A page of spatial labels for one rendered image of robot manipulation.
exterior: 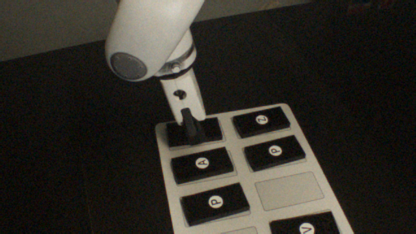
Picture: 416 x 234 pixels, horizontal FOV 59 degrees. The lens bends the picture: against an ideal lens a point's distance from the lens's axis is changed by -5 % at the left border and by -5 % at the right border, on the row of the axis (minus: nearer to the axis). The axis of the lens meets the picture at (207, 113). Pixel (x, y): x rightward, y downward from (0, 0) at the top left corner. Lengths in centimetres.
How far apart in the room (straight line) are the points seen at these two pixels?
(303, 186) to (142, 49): 37
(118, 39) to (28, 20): 187
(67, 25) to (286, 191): 186
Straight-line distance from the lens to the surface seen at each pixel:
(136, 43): 44
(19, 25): 232
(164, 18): 42
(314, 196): 66
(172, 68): 56
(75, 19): 230
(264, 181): 67
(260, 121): 74
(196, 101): 60
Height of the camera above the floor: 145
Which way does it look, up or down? 45 degrees down
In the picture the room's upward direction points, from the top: straight up
